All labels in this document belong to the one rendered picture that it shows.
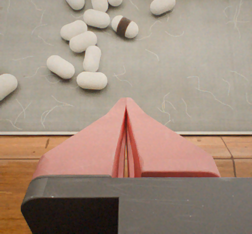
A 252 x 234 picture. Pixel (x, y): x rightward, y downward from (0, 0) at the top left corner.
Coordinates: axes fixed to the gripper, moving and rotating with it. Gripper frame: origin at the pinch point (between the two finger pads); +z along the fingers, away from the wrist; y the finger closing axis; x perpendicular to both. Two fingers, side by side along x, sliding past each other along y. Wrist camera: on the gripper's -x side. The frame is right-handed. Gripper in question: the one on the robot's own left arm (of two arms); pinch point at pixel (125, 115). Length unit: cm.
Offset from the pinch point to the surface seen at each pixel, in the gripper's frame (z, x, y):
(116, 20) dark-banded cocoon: 16.5, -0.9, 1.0
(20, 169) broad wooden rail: 3.6, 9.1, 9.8
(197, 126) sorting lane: 8.6, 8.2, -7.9
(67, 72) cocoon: 11.8, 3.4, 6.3
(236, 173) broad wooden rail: 3.3, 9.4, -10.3
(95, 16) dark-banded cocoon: 16.9, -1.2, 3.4
